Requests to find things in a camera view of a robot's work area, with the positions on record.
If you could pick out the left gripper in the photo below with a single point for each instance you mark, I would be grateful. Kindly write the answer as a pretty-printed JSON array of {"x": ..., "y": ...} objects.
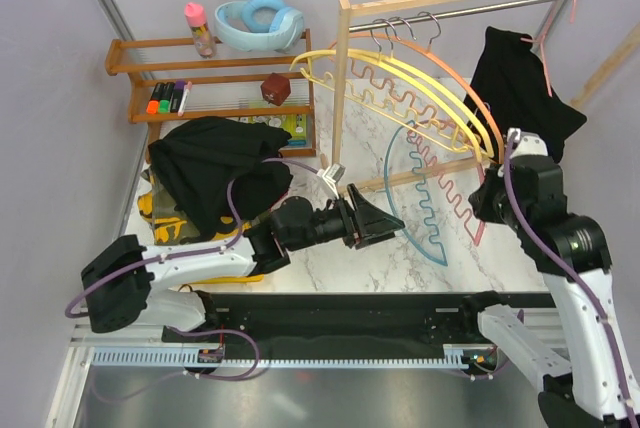
[{"x": 365, "y": 224}]

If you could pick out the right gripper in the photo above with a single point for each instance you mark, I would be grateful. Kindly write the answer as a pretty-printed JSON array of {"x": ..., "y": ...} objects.
[{"x": 495, "y": 175}]

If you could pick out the blue hanger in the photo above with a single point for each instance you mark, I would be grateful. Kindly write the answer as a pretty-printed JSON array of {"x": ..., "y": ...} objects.
[{"x": 442, "y": 258}]

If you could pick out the yellow hanger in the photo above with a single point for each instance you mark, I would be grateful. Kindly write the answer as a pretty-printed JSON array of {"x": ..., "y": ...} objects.
[
  {"x": 420, "y": 101},
  {"x": 305, "y": 64}
]

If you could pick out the orange hanger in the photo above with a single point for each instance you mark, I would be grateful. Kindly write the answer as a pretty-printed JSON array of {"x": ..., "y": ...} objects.
[{"x": 481, "y": 108}]

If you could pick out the black trousers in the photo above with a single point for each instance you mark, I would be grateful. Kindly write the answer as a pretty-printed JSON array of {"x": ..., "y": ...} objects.
[
  {"x": 510, "y": 79},
  {"x": 199, "y": 160}
]

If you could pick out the camouflage yellow trousers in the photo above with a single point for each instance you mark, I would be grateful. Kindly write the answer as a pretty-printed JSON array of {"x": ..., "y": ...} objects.
[{"x": 169, "y": 225}]

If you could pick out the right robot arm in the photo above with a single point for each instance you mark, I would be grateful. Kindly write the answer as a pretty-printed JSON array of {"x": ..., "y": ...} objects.
[{"x": 594, "y": 386}]

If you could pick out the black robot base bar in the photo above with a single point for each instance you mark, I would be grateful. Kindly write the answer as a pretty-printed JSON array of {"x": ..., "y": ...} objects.
[{"x": 323, "y": 327}]

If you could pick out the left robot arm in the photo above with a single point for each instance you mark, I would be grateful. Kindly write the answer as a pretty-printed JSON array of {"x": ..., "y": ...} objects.
[{"x": 130, "y": 283}]

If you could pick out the green card box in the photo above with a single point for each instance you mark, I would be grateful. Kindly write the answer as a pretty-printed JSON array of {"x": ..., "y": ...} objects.
[{"x": 294, "y": 124}]

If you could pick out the brown cube box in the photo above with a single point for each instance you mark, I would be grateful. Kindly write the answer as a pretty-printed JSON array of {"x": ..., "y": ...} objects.
[{"x": 275, "y": 89}]

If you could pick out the wooden shelf rack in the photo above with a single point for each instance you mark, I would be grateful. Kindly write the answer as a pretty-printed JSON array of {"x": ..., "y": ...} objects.
[{"x": 227, "y": 86}]

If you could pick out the wooden clothes rack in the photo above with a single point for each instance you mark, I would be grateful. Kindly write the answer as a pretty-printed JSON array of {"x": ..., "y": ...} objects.
[{"x": 349, "y": 11}]

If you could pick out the white pink pen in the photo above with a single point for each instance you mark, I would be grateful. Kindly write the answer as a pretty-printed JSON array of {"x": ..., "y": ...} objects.
[{"x": 186, "y": 93}]

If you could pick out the purple highlighter marker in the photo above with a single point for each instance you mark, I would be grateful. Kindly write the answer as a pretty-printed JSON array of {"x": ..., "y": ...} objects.
[{"x": 177, "y": 96}]

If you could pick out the green highlighter marker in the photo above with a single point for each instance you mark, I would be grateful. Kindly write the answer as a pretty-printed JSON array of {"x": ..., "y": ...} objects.
[{"x": 166, "y": 97}]

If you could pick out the orange highlighter marker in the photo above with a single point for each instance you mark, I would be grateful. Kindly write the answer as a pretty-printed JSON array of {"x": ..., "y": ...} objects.
[{"x": 156, "y": 95}]

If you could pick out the pink water bottle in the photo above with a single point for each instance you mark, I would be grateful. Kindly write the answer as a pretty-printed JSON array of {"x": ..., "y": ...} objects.
[{"x": 197, "y": 21}]

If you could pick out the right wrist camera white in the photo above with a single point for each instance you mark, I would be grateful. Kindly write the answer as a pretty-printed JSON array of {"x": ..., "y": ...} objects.
[{"x": 521, "y": 143}]

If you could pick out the white cable duct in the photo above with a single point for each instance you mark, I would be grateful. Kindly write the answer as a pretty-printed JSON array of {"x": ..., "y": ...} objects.
[{"x": 201, "y": 358}]

